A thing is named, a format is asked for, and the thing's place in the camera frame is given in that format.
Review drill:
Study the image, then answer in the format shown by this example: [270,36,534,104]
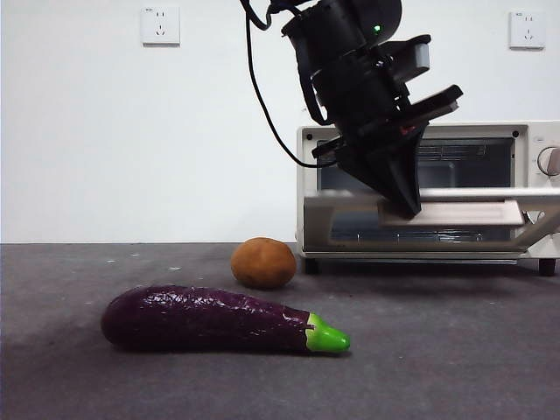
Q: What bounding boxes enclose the cream oven control knob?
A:
[537,147,560,177]

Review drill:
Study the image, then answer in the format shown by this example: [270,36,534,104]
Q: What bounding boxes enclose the purple eggplant with green stem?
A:
[100,284,352,356]

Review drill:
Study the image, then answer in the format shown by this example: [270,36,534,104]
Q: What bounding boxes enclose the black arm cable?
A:
[239,0,340,170]

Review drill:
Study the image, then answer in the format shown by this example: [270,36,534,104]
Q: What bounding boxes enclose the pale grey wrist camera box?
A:
[380,36,433,85]

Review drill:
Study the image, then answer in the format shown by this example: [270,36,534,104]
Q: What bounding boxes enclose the glass oven door with handle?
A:
[303,186,560,254]

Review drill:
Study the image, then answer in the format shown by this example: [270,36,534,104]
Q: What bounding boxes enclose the cream Toshiba toaster oven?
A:
[296,121,560,277]

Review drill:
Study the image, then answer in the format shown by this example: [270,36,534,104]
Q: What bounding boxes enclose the white wall power socket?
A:
[140,5,181,48]
[508,10,547,51]

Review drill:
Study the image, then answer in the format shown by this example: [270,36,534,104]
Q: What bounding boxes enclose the brown potato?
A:
[230,236,298,290]

